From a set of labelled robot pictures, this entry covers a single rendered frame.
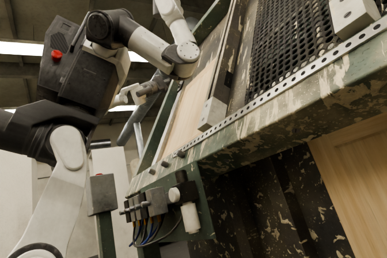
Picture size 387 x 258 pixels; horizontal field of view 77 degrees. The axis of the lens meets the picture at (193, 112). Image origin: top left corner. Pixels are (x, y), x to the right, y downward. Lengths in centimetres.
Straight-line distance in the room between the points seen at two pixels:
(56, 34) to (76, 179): 50
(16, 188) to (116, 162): 207
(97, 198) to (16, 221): 196
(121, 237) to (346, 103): 449
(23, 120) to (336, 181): 91
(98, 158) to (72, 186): 409
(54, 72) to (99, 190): 66
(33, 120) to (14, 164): 248
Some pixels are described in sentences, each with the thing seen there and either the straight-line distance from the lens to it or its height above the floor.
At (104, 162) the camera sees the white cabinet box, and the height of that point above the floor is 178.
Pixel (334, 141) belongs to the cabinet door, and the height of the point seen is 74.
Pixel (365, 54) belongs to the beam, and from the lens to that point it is 54.
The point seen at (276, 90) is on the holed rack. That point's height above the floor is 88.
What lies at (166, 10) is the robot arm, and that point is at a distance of 95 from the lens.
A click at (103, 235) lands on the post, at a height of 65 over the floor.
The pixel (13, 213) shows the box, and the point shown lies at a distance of 324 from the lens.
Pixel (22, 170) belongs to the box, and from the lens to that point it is 331.
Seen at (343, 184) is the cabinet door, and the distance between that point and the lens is 80.
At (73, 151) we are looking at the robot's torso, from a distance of 82.
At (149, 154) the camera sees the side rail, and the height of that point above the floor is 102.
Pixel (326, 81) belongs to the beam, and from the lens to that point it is 55.
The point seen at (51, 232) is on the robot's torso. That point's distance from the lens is 82.
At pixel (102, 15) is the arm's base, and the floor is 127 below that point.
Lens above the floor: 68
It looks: 20 degrees up
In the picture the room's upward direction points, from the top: 15 degrees counter-clockwise
